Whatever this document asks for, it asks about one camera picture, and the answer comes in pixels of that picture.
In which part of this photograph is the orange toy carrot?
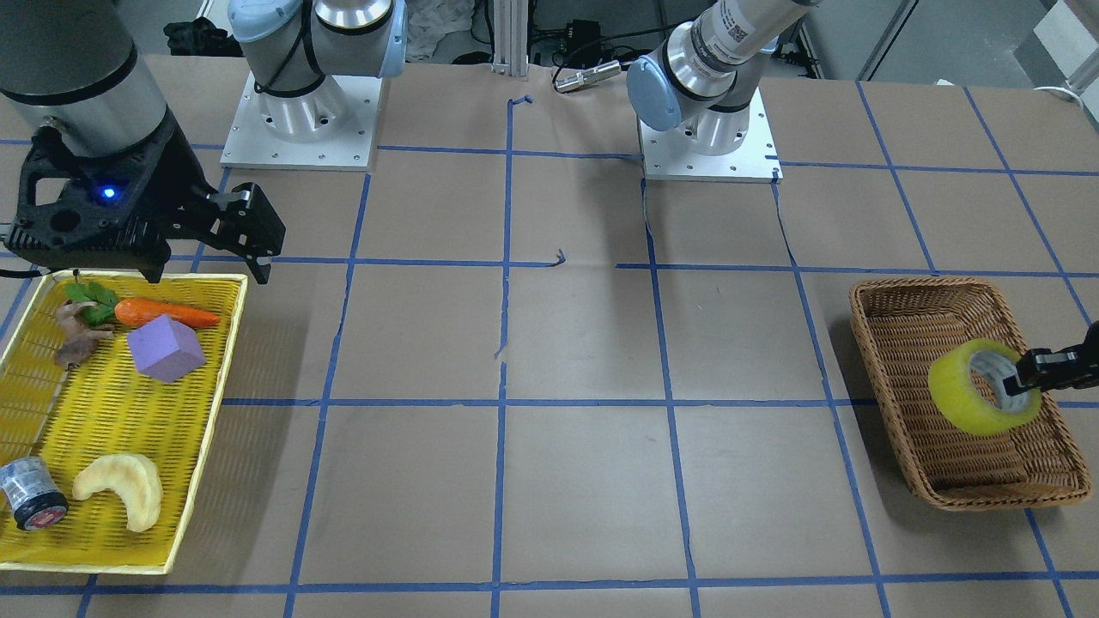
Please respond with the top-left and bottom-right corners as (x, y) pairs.
(65, 282), (222, 329)

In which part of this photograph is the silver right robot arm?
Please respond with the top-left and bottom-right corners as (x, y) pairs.
(3, 1), (408, 284)

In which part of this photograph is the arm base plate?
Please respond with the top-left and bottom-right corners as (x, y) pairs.
(637, 88), (784, 184)
(220, 76), (387, 172)

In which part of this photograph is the beige croissant toy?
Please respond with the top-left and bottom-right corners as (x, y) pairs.
(73, 452), (162, 532)

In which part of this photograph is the brown root toy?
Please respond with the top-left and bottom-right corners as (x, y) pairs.
(52, 300), (114, 369)

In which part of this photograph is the silver metal connector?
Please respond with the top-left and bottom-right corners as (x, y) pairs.
(552, 60), (623, 93)

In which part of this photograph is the yellow mesh tray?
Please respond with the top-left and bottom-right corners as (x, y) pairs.
(1, 271), (249, 575)

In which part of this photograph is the yellow tape roll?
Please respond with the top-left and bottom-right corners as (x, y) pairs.
(926, 339), (1041, 437)

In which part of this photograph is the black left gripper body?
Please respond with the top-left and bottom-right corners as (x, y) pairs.
(1074, 322), (1099, 390)

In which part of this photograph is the black power adapter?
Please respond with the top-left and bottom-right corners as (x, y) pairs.
(562, 19), (602, 58)

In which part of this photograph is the aluminium frame post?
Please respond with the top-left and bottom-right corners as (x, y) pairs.
(490, 0), (530, 81)

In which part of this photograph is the brown wicker basket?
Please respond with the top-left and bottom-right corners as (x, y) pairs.
(850, 276), (1095, 512)

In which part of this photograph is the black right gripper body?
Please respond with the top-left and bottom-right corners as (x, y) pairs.
(3, 120), (217, 282)

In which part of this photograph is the small grey can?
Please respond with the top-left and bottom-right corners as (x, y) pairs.
(1, 455), (70, 531)

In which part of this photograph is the purple foam cube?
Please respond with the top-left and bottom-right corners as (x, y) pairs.
(126, 314), (207, 384)

